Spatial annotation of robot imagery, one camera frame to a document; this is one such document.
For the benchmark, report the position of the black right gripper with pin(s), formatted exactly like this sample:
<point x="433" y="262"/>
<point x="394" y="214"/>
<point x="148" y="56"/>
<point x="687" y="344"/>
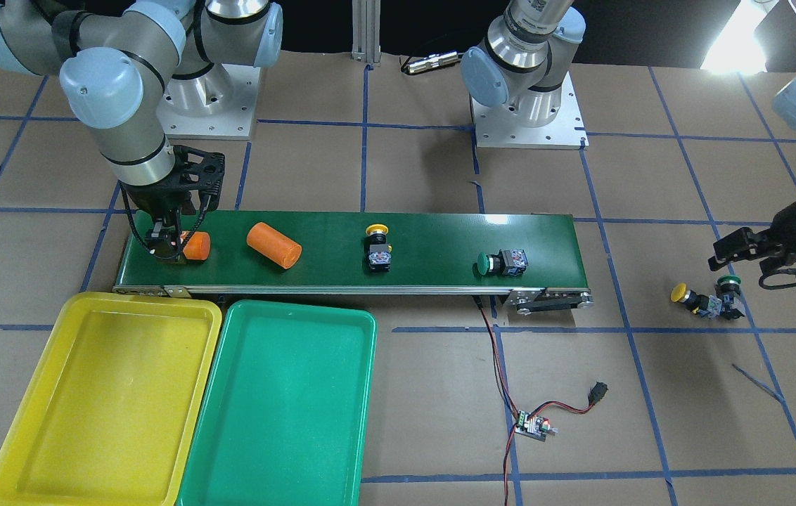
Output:
<point x="152" y="199"/>

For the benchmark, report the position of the orange cylinder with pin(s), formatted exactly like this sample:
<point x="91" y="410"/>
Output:
<point x="273" y="245"/>
<point x="196" y="246"/>

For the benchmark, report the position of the green push button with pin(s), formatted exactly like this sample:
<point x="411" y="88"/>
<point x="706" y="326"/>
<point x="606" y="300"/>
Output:
<point x="729" y="291"/>
<point x="506" y="262"/>

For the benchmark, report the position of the yellow push button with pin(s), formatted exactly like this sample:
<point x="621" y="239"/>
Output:
<point x="702" y="305"/>
<point x="378" y="249"/>

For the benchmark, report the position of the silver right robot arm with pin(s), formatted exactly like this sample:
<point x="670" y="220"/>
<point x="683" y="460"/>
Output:
<point x="157" y="71"/>

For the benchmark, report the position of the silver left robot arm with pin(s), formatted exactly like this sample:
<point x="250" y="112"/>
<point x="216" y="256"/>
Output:
<point x="528" y="49"/>

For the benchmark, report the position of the orange cylinder on belt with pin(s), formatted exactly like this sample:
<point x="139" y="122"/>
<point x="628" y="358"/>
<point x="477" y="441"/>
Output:
<point x="273" y="245"/>

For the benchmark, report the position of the yellow plastic tray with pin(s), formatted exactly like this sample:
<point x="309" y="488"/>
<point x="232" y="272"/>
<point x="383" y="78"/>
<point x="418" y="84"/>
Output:
<point x="109" y="414"/>

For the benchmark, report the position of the green plastic tray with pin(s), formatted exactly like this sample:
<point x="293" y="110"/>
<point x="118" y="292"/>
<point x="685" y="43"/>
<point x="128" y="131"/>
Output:
<point x="284" y="416"/>

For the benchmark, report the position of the black connector plug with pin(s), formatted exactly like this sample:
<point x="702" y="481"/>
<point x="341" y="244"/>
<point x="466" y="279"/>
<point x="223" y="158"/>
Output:
<point x="597" y="393"/>

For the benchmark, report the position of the green conveyor belt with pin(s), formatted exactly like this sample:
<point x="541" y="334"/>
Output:
<point x="532" y="262"/>

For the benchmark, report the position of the green push button on belt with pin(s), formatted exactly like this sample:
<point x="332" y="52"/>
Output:
<point x="506" y="262"/>

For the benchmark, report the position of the silver metal cylinder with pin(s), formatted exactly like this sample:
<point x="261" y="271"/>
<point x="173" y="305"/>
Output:
<point x="430" y="63"/>

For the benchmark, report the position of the small motor controller board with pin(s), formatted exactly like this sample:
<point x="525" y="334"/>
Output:
<point x="533" y="426"/>

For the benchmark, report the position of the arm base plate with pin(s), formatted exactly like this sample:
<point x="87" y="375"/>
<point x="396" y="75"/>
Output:
<point x="550" y="120"/>
<point x="219" y="105"/>

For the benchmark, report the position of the aluminium frame post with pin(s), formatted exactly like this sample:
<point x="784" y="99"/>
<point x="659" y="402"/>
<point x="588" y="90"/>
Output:
<point x="365" y="21"/>

